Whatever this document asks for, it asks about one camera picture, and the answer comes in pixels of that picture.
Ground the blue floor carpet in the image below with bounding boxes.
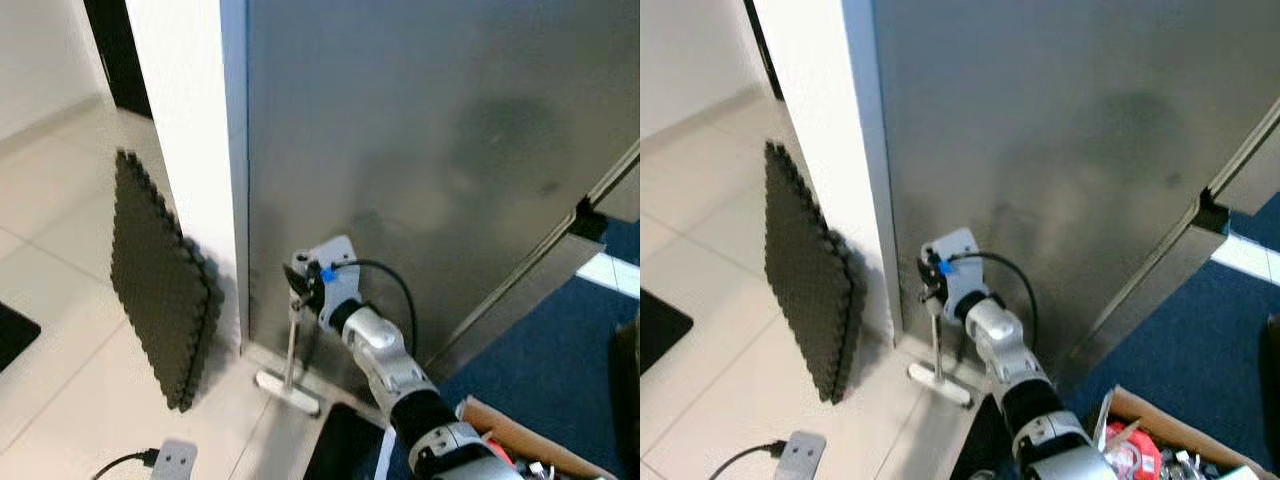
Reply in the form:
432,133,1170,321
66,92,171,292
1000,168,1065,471
435,215,641,480
1060,195,1280,471

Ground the black floor mat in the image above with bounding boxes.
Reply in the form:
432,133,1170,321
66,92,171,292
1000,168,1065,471
640,288,694,376
0,300,43,373

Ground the black foam puzzle mat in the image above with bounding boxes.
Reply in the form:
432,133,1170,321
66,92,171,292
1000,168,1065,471
110,148,223,413
763,140,866,405

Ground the black glossy flat board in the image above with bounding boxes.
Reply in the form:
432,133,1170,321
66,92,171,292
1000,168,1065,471
303,402,386,480
950,395,1011,480

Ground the brown cardboard clutter box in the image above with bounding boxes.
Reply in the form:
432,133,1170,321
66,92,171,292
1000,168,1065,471
455,395,616,480
1095,385,1280,480

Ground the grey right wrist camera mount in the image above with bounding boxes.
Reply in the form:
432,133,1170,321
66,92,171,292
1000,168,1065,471
920,228,986,319
292,235,361,331

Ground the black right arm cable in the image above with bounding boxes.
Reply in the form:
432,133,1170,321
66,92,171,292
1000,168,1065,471
335,260,416,361
945,252,1041,351

